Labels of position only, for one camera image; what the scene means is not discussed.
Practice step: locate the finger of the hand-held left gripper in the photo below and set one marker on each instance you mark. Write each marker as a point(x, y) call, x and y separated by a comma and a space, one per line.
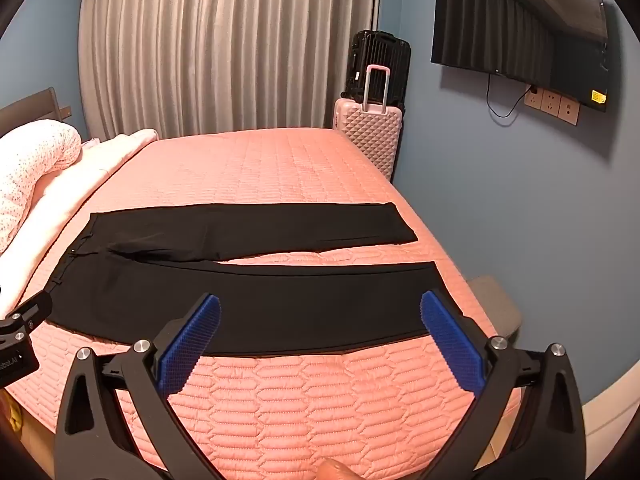
point(27, 312)

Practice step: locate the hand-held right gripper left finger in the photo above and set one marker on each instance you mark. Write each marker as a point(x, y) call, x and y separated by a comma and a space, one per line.
point(192, 337)

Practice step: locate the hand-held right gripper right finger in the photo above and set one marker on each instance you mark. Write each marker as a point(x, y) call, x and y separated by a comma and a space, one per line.
point(450, 340)

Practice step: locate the black pants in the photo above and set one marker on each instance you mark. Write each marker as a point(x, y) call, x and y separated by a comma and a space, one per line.
point(250, 305)

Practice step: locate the person's right hand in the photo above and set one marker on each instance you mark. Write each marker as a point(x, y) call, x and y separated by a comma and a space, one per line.
point(334, 472)

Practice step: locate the grey bench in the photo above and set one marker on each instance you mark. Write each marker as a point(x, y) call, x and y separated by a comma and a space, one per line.
point(495, 300)

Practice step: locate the white dotted duvet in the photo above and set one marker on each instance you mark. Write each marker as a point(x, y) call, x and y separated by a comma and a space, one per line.
point(35, 160)

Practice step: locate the light pink blanket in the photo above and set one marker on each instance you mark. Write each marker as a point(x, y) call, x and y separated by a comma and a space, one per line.
point(107, 152)

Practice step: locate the pink bed cover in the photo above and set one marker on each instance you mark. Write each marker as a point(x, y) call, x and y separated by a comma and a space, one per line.
point(280, 170)

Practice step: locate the grey headboard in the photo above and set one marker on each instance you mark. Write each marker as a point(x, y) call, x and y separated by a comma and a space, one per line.
point(30, 107)

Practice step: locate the pink hard suitcase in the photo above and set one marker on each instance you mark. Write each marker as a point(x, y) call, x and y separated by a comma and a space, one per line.
point(372, 132)

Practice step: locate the black hard suitcase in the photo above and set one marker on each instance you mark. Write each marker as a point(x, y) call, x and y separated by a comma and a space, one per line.
point(380, 55)

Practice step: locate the beige pleated curtain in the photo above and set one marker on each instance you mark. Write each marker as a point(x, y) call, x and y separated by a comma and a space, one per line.
point(225, 45)

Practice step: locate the wall socket panel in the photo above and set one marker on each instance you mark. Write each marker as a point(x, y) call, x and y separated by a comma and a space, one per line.
point(555, 106)

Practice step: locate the wall-mounted television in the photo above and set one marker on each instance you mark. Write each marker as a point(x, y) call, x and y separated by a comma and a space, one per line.
point(510, 25)

